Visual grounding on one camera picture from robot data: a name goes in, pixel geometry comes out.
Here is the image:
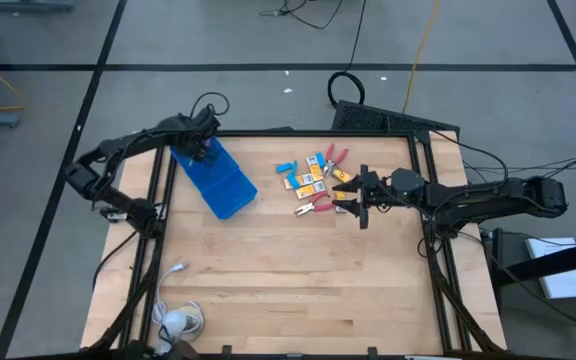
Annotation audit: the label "white charger cable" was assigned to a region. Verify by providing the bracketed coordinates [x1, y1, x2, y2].
[149, 262, 205, 342]

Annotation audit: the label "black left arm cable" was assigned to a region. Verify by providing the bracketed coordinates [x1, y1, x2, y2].
[189, 90, 231, 120]

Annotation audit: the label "white round device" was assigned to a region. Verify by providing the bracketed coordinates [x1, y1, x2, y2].
[160, 308, 190, 351]

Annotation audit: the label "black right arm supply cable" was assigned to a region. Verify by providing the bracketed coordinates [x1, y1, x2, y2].
[428, 128, 510, 190]

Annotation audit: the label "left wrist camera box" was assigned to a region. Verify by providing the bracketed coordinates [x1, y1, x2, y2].
[190, 107, 222, 135]

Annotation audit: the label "black mesh panel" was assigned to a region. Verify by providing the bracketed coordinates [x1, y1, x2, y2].
[331, 99, 462, 136]

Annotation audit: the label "black floor cable bundle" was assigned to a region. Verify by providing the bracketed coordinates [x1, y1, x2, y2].
[461, 143, 576, 182]

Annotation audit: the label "blue plastic basket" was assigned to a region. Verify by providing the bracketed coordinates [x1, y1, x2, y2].
[169, 136, 260, 222]

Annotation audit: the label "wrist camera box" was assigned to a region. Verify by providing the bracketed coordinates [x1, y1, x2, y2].
[391, 167, 427, 197]
[190, 107, 222, 135]

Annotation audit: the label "black cable with plug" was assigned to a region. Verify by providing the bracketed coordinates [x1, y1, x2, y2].
[259, 0, 350, 31]

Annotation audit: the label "long black power cable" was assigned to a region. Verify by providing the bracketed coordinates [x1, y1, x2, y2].
[326, 0, 369, 108]

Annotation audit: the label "white booklet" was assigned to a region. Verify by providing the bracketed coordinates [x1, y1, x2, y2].
[524, 236, 576, 301]

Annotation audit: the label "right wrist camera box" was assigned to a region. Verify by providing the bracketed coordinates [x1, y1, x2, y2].
[391, 167, 427, 197]

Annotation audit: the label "black left base cable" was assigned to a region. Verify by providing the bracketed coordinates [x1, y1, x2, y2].
[91, 229, 139, 292]

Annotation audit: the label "black base cable loop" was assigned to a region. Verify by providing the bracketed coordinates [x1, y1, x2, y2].
[416, 219, 445, 260]

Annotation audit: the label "black metal table frame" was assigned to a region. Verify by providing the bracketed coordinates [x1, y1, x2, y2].
[80, 128, 510, 360]

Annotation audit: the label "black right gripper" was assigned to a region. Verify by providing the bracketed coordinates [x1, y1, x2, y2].
[331, 163, 395, 230]

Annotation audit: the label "black metal beam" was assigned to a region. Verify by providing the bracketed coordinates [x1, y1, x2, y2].
[487, 236, 576, 289]

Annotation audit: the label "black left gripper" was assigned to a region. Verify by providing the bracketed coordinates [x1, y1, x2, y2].
[170, 122, 220, 167]

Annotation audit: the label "red-handled pliers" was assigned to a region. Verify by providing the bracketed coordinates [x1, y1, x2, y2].
[322, 142, 350, 178]
[294, 190, 337, 218]

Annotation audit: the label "long yellow power cable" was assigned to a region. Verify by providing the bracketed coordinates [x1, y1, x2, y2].
[401, 0, 442, 115]

